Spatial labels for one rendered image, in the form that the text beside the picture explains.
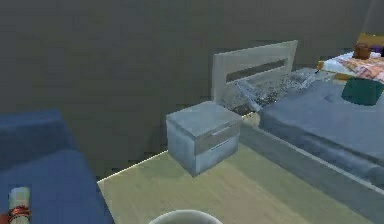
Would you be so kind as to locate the blue armchair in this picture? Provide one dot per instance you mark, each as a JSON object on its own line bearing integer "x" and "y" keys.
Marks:
{"x": 46, "y": 173}

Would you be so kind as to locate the grey bedside table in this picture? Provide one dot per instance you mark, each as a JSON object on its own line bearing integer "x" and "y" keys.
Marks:
{"x": 203, "y": 133}

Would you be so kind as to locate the speckled grey pillow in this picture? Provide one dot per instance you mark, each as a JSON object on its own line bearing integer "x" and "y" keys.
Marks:
{"x": 266, "y": 90}

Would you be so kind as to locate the grey bed with blue blanket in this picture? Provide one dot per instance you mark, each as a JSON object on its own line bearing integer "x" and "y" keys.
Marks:
{"x": 316, "y": 133}

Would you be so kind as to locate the bed with patterned quilt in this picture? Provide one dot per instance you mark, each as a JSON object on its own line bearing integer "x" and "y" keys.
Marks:
{"x": 360, "y": 68}

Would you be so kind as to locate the brown teddy bear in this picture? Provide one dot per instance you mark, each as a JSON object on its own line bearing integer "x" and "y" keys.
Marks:
{"x": 361, "y": 50}

